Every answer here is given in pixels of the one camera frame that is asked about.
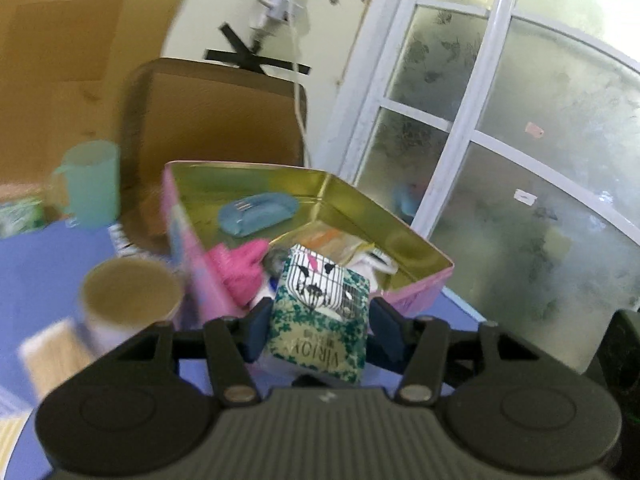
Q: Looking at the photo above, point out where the white window frame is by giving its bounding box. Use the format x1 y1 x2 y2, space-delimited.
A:
317 0 640 376

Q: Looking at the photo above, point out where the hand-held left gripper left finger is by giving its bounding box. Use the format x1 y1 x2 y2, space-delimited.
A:
107 302 275 407

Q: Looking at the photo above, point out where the snack can with paper label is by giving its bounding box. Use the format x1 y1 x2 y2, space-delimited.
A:
76 258 187 363

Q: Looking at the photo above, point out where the black tape cross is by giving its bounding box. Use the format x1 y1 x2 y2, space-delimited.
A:
204 22 312 79

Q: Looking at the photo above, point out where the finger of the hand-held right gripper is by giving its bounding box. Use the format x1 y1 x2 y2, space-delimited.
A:
612 309 640 391

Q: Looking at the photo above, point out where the long white printed packet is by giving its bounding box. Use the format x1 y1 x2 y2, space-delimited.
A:
347 251 399 292

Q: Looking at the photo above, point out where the blue plastic case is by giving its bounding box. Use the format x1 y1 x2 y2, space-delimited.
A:
218 192 299 237

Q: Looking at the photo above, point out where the white cable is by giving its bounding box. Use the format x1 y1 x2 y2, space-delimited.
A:
287 0 310 161

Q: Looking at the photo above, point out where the blue printed tablecloth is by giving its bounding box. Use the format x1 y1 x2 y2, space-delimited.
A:
0 220 493 480

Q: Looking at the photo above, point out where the clear noodle snack packet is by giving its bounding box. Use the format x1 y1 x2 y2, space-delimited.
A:
295 227 376 267

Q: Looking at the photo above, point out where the toothpaste box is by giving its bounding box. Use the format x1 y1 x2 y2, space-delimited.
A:
0 197 47 239

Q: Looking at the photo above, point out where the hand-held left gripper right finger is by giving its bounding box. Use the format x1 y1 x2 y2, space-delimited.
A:
367 297 541 407

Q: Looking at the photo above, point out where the green plastic cup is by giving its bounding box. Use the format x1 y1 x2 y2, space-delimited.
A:
51 140 122 229

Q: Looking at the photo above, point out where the wooden board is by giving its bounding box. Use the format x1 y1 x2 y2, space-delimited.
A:
0 0 197 201

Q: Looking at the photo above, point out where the pink fuzzy cloth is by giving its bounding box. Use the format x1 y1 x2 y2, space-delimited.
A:
207 238 271 309

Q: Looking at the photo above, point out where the cotton swab pack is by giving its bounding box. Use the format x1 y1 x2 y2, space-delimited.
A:
19 319 97 403

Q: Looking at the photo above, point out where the green patterned pocket tissue pack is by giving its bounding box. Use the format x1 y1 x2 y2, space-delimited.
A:
264 243 373 386

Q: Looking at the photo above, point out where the pink biscuit tin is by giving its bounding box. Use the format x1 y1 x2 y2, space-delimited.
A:
162 160 456 331

